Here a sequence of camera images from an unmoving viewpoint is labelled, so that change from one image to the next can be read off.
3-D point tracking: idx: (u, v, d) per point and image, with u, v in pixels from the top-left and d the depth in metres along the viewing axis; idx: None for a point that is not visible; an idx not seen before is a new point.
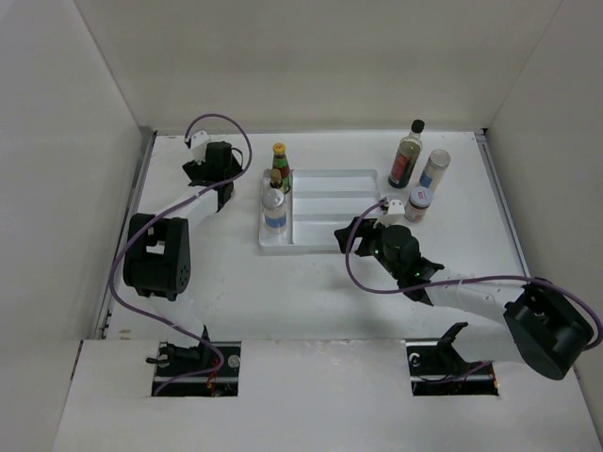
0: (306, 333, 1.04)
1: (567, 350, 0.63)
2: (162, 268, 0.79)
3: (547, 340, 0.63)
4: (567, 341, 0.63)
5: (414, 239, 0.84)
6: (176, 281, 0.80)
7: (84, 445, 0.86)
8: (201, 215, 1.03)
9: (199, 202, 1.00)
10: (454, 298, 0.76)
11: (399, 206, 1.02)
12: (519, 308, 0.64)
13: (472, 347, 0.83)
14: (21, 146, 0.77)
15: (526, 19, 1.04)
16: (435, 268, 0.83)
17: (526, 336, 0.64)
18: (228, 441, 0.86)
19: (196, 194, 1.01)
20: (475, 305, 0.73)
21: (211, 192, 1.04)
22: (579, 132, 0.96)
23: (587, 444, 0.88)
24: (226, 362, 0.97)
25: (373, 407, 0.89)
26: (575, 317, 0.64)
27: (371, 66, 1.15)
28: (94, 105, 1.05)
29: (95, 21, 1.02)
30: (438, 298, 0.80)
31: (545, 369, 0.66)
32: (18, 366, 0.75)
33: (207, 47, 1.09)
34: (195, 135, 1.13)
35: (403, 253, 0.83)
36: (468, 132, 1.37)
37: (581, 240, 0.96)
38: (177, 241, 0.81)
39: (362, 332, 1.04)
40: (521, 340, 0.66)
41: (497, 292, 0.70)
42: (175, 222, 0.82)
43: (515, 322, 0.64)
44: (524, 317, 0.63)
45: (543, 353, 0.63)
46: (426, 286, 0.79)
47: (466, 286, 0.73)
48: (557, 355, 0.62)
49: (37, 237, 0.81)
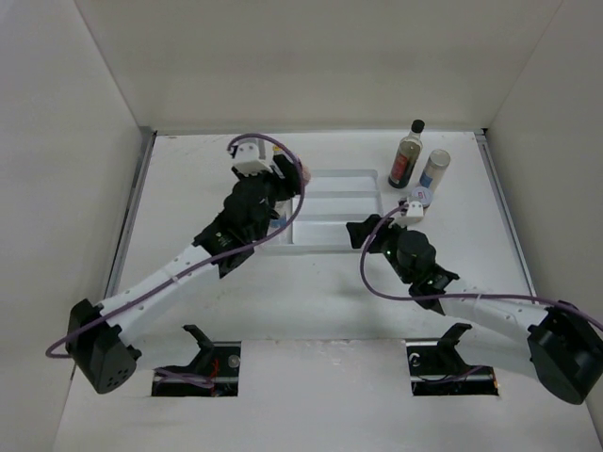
0: (306, 334, 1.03)
1: (587, 376, 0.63)
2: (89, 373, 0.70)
3: (569, 365, 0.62)
4: (587, 366, 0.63)
5: (431, 248, 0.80)
6: (100, 385, 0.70)
7: (83, 446, 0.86)
8: (191, 286, 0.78)
9: (177, 288, 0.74)
10: (467, 313, 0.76)
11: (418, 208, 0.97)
12: (543, 333, 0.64)
13: (475, 352, 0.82)
14: (21, 147, 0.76)
15: (527, 19, 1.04)
16: (449, 278, 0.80)
17: (548, 362, 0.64)
18: (229, 441, 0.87)
19: (176, 276, 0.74)
20: (493, 323, 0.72)
21: (207, 265, 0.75)
22: (580, 134, 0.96)
23: (587, 444, 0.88)
24: (226, 363, 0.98)
25: (373, 408, 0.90)
26: (598, 343, 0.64)
27: (371, 66, 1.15)
28: (94, 105, 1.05)
29: (95, 22, 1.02)
30: (452, 310, 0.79)
31: (564, 393, 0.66)
32: (19, 368, 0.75)
33: (206, 47, 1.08)
34: (243, 147, 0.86)
35: (421, 260, 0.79)
36: (468, 132, 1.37)
37: (581, 240, 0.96)
38: (102, 358, 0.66)
39: (363, 332, 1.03)
40: (542, 365, 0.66)
41: (518, 313, 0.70)
42: (105, 341, 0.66)
43: (538, 347, 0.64)
44: (547, 343, 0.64)
45: (563, 379, 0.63)
46: (441, 298, 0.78)
47: (484, 301, 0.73)
48: (578, 381, 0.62)
49: (37, 239, 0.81)
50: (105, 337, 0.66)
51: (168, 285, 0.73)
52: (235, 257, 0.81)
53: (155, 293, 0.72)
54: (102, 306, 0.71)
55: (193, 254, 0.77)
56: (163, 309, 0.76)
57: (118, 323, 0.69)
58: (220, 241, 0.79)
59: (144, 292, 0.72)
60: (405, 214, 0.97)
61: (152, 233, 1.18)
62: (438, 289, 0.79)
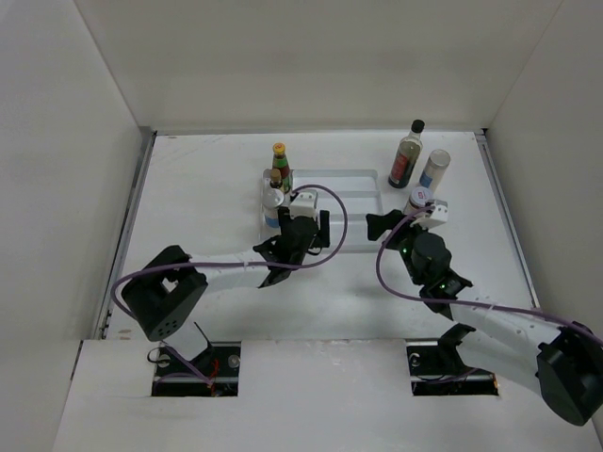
0: (306, 333, 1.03)
1: (591, 398, 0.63)
2: (153, 312, 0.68)
3: (576, 388, 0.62)
4: (592, 389, 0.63)
5: (447, 252, 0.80)
6: (155, 329, 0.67)
7: (82, 446, 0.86)
8: (236, 283, 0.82)
9: (241, 272, 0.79)
10: (478, 322, 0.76)
11: (444, 213, 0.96)
12: (553, 351, 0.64)
13: (475, 353, 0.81)
14: (22, 148, 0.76)
15: (526, 19, 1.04)
16: (463, 283, 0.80)
17: (555, 381, 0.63)
18: (227, 441, 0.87)
19: (247, 260, 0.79)
20: (502, 334, 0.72)
21: (266, 267, 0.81)
22: (580, 134, 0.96)
23: (586, 445, 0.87)
24: (226, 363, 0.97)
25: (374, 408, 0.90)
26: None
27: (372, 65, 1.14)
28: (95, 105, 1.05)
29: (95, 21, 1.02)
30: (462, 316, 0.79)
31: (565, 411, 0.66)
32: (18, 367, 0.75)
33: (206, 47, 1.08)
34: (304, 195, 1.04)
35: (436, 265, 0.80)
36: (468, 132, 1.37)
37: (581, 240, 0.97)
38: (181, 296, 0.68)
39: (363, 332, 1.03)
40: (546, 382, 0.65)
41: (529, 329, 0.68)
42: (194, 279, 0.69)
43: (546, 364, 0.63)
44: (557, 363, 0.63)
45: (567, 399, 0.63)
46: (452, 302, 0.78)
47: (496, 313, 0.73)
48: (580, 402, 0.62)
49: (36, 239, 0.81)
50: (195, 279, 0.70)
51: (237, 266, 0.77)
52: (276, 275, 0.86)
53: (229, 267, 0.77)
54: (189, 256, 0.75)
55: (256, 255, 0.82)
56: (214, 288, 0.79)
57: (203, 273, 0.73)
58: (272, 256, 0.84)
59: (223, 261, 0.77)
60: (430, 215, 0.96)
61: (152, 232, 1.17)
62: (448, 293, 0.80)
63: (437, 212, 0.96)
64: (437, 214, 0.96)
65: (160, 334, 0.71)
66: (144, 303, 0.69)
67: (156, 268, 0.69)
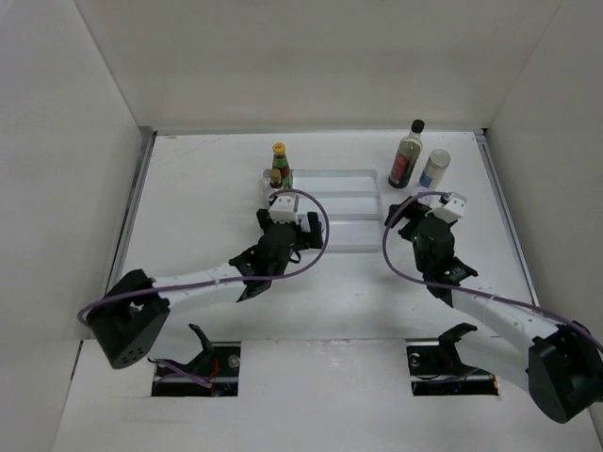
0: (306, 333, 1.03)
1: (578, 399, 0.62)
2: (115, 339, 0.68)
3: (563, 383, 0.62)
4: (581, 390, 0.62)
5: (451, 235, 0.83)
6: (118, 357, 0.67)
7: (82, 445, 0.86)
8: (213, 300, 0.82)
9: (214, 290, 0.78)
10: (479, 311, 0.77)
11: (460, 207, 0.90)
12: (546, 346, 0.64)
13: (475, 352, 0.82)
14: (21, 147, 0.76)
15: (526, 19, 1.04)
16: (467, 272, 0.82)
17: (544, 374, 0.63)
18: (227, 441, 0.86)
19: (218, 278, 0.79)
20: (500, 325, 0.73)
21: (240, 282, 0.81)
22: (580, 133, 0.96)
23: (586, 445, 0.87)
24: (226, 363, 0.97)
25: (374, 408, 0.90)
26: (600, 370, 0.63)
27: (371, 66, 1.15)
28: (94, 105, 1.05)
29: (95, 21, 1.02)
30: (463, 305, 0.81)
31: (551, 410, 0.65)
32: (19, 367, 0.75)
33: (206, 47, 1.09)
34: (283, 200, 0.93)
35: (439, 247, 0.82)
36: (468, 132, 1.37)
37: (580, 240, 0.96)
38: (141, 324, 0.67)
39: (363, 331, 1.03)
40: (536, 377, 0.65)
41: (528, 322, 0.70)
42: (156, 306, 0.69)
43: (537, 357, 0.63)
44: (548, 356, 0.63)
45: (554, 395, 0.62)
46: (454, 290, 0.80)
47: (497, 304, 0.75)
48: (568, 401, 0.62)
49: (36, 239, 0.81)
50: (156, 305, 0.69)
51: (207, 286, 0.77)
52: (255, 287, 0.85)
53: (199, 286, 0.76)
54: (154, 279, 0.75)
55: (232, 269, 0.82)
56: (187, 307, 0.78)
57: (168, 298, 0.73)
58: (252, 267, 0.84)
59: (191, 282, 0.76)
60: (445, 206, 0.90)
61: (152, 233, 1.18)
62: (451, 279, 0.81)
63: (453, 205, 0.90)
64: (455, 205, 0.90)
65: (126, 362, 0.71)
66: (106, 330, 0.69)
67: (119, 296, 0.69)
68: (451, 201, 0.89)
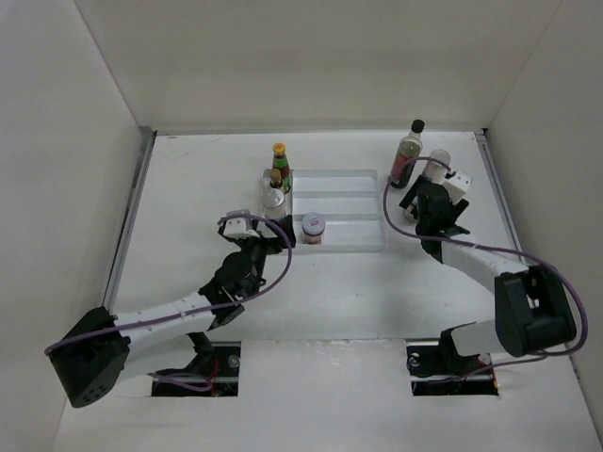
0: (307, 333, 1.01)
1: (538, 332, 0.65)
2: (73, 379, 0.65)
3: (523, 313, 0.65)
4: (541, 325, 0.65)
5: (445, 195, 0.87)
6: (77, 395, 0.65)
7: (82, 445, 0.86)
8: (183, 331, 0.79)
9: (181, 324, 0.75)
10: (462, 259, 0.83)
11: (463, 184, 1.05)
12: (513, 278, 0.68)
13: (468, 339, 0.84)
14: (20, 146, 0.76)
15: (526, 19, 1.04)
16: (461, 231, 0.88)
17: (506, 302, 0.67)
18: (226, 441, 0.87)
19: (184, 311, 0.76)
20: (478, 267, 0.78)
21: (209, 314, 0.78)
22: (581, 132, 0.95)
23: (587, 445, 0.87)
24: (226, 363, 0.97)
25: (373, 409, 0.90)
26: (564, 312, 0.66)
27: (371, 65, 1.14)
28: (94, 105, 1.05)
29: (95, 21, 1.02)
30: (450, 254, 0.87)
31: (510, 345, 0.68)
32: (19, 367, 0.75)
33: (206, 47, 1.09)
34: (232, 222, 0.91)
35: (431, 204, 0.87)
36: (468, 132, 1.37)
37: (581, 240, 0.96)
38: (101, 363, 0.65)
39: (363, 332, 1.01)
40: (500, 309, 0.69)
41: (501, 264, 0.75)
42: (116, 346, 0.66)
43: (502, 285, 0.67)
44: (512, 285, 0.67)
45: (513, 323, 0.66)
46: (443, 241, 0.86)
47: (478, 250, 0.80)
48: (525, 330, 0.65)
49: (35, 238, 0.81)
50: (117, 344, 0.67)
51: (172, 320, 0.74)
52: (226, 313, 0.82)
53: (162, 322, 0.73)
54: (116, 316, 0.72)
55: (197, 301, 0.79)
56: (154, 342, 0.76)
57: (128, 336, 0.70)
58: (222, 295, 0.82)
59: (155, 316, 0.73)
60: (449, 181, 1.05)
61: (152, 232, 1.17)
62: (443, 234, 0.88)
63: (457, 181, 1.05)
64: (456, 181, 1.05)
65: (87, 399, 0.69)
66: (64, 371, 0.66)
67: (75, 337, 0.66)
68: (456, 177, 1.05)
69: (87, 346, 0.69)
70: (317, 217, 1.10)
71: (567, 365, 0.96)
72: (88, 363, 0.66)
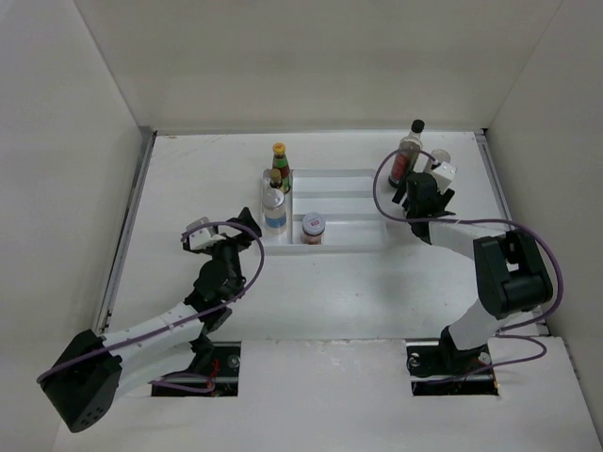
0: (307, 333, 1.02)
1: (516, 292, 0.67)
2: (69, 406, 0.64)
3: (501, 273, 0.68)
4: (520, 284, 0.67)
5: (433, 182, 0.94)
6: (75, 421, 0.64)
7: (83, 445, 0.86)
8: (171, 344, 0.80)
9: (169, 336, 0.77)
10: (447, 235, 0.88)
11: (449, 173, 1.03)
12: (488, 239, 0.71)
13: (464, 336, 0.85)
14: (20, 146, 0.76)
15: (526, 19, 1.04)
16: (447, 215, 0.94)
17: (484, 263, 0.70)
18: (227, 440, 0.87)
19: (171, 322, 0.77)
20: (459, 238, 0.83)
21: (195, 321, 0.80)
22: (581, 132, 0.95)
23: (588, 445, 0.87)
24: (226, 363, 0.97)
25: (373, 409, 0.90)
26: (541, 270, 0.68)
27: (371, 65, 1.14)
28: (94, 105, 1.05)
29: (95, 21, 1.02)
30: (437, 234, 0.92)
31: (490, 306, 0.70)
32: (19, 367, 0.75)
33: (206, 47, 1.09)
34: (195, 234, 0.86)
35: (419, 190, 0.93)
36: (468, 132, 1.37)
37: (580, 240, 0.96)
38: (95, 386, 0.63)
39: (362, 332, 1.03)
40: (480, 271, 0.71)
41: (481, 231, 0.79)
42: (108, 366, 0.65)
43: (479, 247, 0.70)
44: (488, 246, 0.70)
45: (493, 284, 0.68)
46: (430, 220, 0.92)
47: (460, 225, 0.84)
48: (503, 289, 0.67)
49: (35, 239, 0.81)
50: (108, 363, 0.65)
51: (161, 332, 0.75)
52: (214, 316, 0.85)
53: (152, 336, 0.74)
54: (104, 337, 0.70)
55: (182, 310, 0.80)
56: (141, 356, 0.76)
57: (120, 354, 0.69)
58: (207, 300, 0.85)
59: (143, 332, 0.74)
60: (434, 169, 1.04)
61: (152, 233, 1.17)
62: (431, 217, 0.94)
63: (441, 169, 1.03)
64: (441, 170, 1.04)
65: (87, 420, 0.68)
66: (58, 397, 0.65)
67: (64, 364, 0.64)
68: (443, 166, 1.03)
69: (77, 371, 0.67)
70: (317, 217, 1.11)
71: (567, 365, 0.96)
72: (82, 385, 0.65)
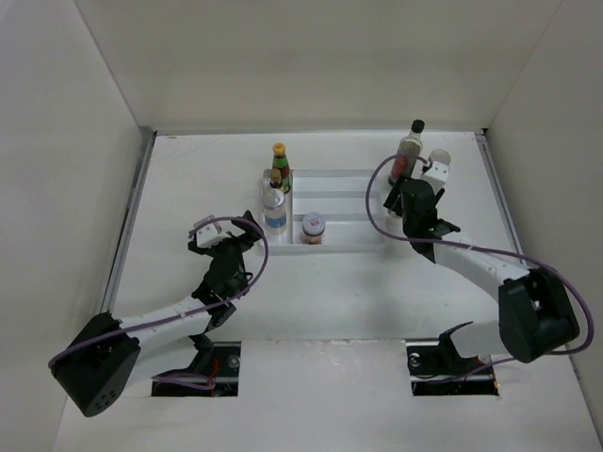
0: (307, 333, 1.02)
1: (545, 337, 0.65)
2: (84, 387, 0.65)
3: (531, 323, 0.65)
4: (547, 330, 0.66)
5: (430, 190, 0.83)
6: (90, 402, 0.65)
7: (83, 445, 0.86)
8: (182, 334, 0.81)
9: (180, 325, 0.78)
10: (458, 260, 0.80)
11: (443, 174, 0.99)
12: (515, 285, 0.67)
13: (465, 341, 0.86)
14: (21, 146, 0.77)
15: (526, 18, 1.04)
16: (450, 229, 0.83)
17: (512, 311, 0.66)
18: (227, 440, 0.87)
19: (183, 312, 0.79)
20: (476, 270, 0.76)
21: (205, 314, 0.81)
22: (580, 132, 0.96)
23: (587, 444, 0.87)
24: (226, 363, 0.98)
25: (373, 408, 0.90)
26: (567, 314, 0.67)
27: (371, 65, 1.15)
28: (94, 105, 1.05)
29: (95, 21, 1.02)
30: (443, 255, 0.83)
31: (514, 348, 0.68)
32: (19, 367, 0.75)
33: (206, 47, 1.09)
34: (201, 232, 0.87)
35: (416, 203, 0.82)
36: (468, 132, 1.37)
37: (581, 240, 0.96)
38: (112, 367, 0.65)
39: (362, 332, 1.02)
40: (503, 314, 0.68)
41: (501, 267, 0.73)
42: (125, 346, 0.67)
43: (507, 296, 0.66)
44: (516, 294, 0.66)
45: (522, 334, 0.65)
46: (435, 242, 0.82)
47: (474, 252, 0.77)
48: (533, 338, 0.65)
49: (35, 238, 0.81)
50: (125, 344, 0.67)
51: (173, 321, 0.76)
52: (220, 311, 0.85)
53: (165, 323, 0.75)
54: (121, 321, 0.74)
55: (192, 302, 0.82)
56: (153, 346, 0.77)
57: (136, 336, 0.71)
58: (214, 296, 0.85)
59: (157, 318, 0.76)
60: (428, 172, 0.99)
61: (152, 233, 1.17)
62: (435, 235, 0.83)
63: (435, 171, 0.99)
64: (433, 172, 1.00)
65: (99, 406, 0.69)
66: (74, 379, 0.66)
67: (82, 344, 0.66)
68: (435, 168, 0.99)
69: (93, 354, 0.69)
70: (317, 217, 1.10)
71: (567, 365, 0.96)
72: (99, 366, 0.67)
